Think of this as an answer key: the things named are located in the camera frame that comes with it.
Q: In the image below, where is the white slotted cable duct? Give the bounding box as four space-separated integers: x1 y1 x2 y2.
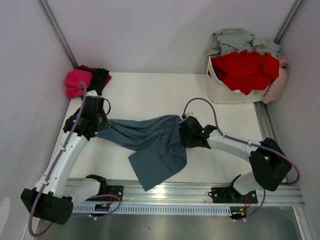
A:
73 203 232 216

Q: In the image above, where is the corner aluminium post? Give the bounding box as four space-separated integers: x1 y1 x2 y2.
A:
37 0 79 69
273 0 305 45

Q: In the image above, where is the right side aluminium rail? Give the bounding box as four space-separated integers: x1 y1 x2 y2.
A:
253 102 292 186

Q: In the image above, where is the aluminium mounting rail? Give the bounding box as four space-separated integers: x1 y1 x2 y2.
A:
107 179 305 207

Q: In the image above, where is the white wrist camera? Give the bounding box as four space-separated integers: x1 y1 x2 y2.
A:
86 90 98 97
181 112 194 119

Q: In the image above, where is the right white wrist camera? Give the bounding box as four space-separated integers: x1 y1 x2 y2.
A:
181 112 194 119

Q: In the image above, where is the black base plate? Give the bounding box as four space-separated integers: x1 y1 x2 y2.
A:
207 187 258 204
92 185 124 202

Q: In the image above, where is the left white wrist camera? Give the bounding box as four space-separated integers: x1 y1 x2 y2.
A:
86 90 98 97

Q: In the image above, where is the blue-grey t-shirt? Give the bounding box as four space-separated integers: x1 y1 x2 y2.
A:
97 115 187 191

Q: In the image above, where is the grey t-shirt in basket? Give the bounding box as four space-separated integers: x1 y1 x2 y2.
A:
206 27 281 57

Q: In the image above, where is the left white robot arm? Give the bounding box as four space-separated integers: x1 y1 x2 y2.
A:
20 95 110 225

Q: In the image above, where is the white laundry basket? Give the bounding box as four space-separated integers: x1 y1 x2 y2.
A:
205 56 263 104

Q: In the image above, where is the left corner aluminium post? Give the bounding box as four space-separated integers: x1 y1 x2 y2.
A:
37 0 79 69

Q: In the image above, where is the right corner aluminium post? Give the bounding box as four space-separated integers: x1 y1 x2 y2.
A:
273 0 305 45

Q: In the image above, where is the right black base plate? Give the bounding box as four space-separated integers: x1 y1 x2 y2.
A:
207 187 258 204

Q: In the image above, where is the red t-shirt in basket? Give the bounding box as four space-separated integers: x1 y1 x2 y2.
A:
211 50 280 95

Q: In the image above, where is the light pink garment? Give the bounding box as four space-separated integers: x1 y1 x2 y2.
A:
262 55 289 104

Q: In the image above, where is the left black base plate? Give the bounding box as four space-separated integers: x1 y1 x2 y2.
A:
92 185 124 202

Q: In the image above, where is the folded dark red t-shirt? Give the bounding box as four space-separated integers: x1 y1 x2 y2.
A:
79 64 112 90

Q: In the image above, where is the folded black t-shirt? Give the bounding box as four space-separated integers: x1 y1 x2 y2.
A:
87 68 110 96

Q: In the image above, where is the folded pink t-shirt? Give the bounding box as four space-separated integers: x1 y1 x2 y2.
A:
65 69 93 99

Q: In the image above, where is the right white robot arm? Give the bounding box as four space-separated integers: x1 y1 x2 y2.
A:
179 116 292 204

